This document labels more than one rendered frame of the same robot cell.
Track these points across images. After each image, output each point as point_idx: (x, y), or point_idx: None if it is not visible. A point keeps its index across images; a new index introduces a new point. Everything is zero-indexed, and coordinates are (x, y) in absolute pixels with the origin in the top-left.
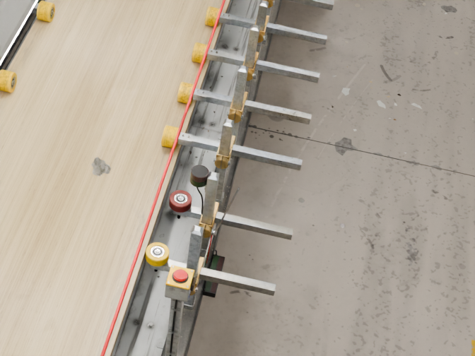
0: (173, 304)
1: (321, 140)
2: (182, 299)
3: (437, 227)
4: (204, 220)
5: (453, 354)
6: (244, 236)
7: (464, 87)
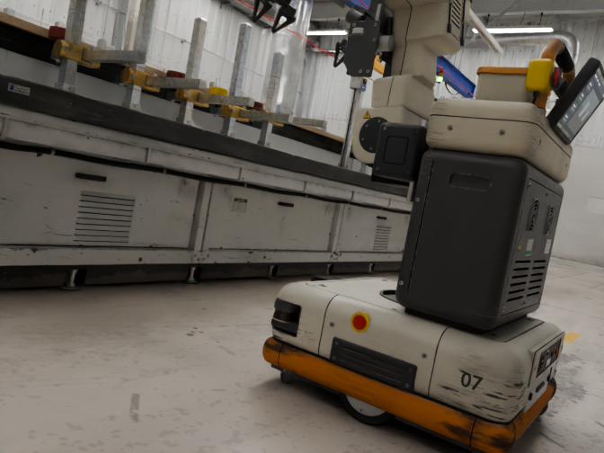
0: (352, 98)
1: None
2: (357, 86)
3: (555, 314)
4: None
5: None
6: None
7: (591, 306)
